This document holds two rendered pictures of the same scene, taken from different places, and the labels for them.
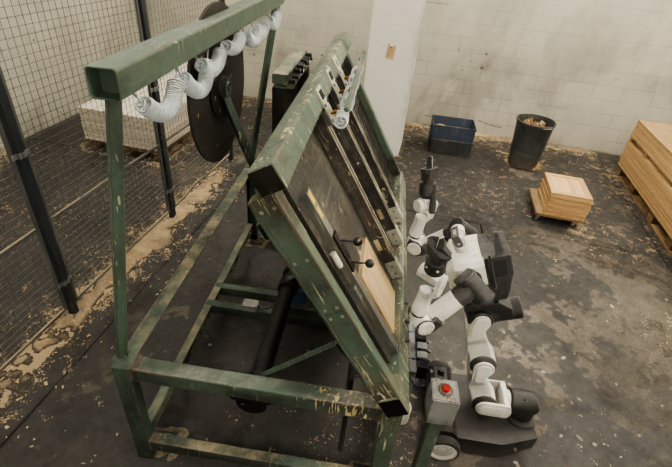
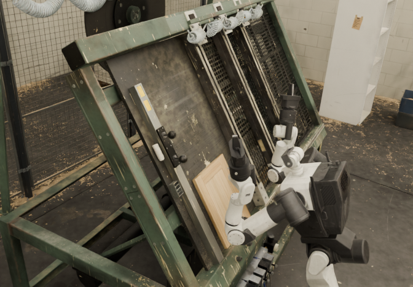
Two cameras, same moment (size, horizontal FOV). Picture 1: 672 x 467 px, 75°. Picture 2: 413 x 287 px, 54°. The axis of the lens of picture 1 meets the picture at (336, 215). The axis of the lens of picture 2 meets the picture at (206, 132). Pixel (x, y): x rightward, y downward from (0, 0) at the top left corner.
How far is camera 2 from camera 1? 0.89 m
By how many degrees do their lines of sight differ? 21
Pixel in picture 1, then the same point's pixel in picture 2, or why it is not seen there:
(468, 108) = not seen: outside the picture
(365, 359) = (162, 247)
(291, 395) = (113, 275)
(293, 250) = (98, 123)
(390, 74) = (356, 43)
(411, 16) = not seen: outside the picture
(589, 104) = not seen: outside the picture
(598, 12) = not seen: outside the picture
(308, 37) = (294, 12)
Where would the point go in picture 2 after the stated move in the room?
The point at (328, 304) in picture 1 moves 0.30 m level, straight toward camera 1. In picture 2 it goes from (128, 182) to (80, 222)
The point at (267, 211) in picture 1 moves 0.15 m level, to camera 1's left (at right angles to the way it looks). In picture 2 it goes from (77, 84) to (48, 78)
